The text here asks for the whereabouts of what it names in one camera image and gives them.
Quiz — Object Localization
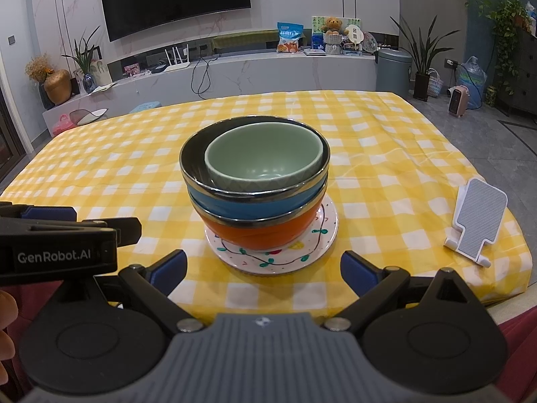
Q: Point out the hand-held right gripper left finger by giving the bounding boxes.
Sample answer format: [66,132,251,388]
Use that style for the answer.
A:
[94,249,207,337]

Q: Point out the plant in blue glass vase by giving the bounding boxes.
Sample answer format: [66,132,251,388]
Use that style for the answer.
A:
[61,25,102,95]

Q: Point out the blue water jug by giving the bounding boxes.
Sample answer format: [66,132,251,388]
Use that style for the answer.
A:
[456,55,488,110]

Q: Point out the white marble television console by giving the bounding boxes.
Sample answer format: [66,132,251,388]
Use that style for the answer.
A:
[41,52,379,135]

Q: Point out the orange steel bowl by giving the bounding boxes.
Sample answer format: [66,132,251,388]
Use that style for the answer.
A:
[190,192,328,251]

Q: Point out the yellow checked tablecloth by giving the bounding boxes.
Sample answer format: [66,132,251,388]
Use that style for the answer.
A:
[0,89,534,316]

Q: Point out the person's left hand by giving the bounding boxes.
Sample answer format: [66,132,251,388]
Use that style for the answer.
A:
[0,290,19,384]

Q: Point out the green ceramic bowl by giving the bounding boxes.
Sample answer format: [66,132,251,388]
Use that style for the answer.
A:
[204,121,324,194]

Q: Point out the round patterned hand fan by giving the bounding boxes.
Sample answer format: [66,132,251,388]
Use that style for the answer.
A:
[361,31,381,54]

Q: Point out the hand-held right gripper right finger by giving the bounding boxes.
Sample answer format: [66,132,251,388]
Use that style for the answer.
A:
[322,250,481,333]

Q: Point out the potted long-leaf plant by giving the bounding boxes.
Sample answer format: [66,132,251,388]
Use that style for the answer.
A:
[390,14,460,102]

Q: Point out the blue steel bowl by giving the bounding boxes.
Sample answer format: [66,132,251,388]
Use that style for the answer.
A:
[180,115,330,221]

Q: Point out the white router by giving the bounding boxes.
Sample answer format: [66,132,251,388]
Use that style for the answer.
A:
[161,44,191,73]

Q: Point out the white painted plate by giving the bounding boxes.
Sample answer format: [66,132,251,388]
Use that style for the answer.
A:
[204,195,339,276]

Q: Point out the small white baby seat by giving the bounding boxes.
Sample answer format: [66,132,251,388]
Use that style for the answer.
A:
[69,108,109,127]

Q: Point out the black cable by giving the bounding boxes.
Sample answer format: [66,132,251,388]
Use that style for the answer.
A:
[190,56,215,95]

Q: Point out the light blue plastic stool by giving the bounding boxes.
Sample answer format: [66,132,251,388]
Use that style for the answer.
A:
[129,100,162,114]

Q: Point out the black wall television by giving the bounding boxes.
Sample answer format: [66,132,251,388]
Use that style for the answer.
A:
[98,0,253,43]

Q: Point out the gold vase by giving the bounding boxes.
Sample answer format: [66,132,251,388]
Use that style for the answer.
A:
[44,69,73,106]

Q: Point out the dark grey cabinet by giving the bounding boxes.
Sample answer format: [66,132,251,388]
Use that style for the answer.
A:
[492,25,537,119]

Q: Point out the white phone stand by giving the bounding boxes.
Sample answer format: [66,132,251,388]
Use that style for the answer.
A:
[443,177,508,269]

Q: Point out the green ivy plant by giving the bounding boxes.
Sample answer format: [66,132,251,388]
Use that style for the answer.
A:
[478,0,530,95]

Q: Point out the dried flowers in dark vase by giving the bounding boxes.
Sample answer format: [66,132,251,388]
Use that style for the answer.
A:
[25,53,53,110]

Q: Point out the pink space heater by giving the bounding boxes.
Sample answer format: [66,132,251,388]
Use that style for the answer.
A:
[447,85,471,118]

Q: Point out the grey trash can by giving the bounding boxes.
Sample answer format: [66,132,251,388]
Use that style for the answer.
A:
[376,48,414,95]

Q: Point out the blue snack bag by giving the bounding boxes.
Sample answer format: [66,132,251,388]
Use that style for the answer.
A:
[276,22,304,54]

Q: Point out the person's red clothing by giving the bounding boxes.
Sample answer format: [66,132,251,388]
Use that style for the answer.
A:
[0,275,537,403]

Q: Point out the brown teddy bear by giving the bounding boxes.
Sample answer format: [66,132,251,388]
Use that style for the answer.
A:
[321,15,345,55]

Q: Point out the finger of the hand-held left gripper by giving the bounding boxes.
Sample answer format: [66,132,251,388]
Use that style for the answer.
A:
[0,217,143,245]
[0,202,79,221]

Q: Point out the white woven basket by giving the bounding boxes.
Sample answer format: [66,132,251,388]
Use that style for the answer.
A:
[427,69,444,98]

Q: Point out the pink plastic box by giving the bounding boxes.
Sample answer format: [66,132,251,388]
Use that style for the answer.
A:
[52,113,77,137]

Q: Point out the green picture board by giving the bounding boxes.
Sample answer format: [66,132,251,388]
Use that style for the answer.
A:
[311,15,362,47]

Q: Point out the white paddle sign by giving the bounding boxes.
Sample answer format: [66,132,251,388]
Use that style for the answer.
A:
[344,23,364,47]

